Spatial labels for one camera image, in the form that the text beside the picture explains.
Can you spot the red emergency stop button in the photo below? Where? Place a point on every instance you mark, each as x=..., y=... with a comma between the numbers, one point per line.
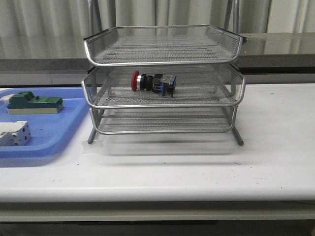
x=161, y=84

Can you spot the white circuit breaker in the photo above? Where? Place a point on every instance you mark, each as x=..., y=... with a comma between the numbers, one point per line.
x=14, y=133

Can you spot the grey background counter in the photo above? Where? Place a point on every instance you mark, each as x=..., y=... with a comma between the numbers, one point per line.
x=266, y=58

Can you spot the green switch module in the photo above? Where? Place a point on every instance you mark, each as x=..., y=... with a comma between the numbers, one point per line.
x=26, y=103

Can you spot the blue plastic tray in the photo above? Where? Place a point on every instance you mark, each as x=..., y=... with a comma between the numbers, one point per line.
x=50, y=133

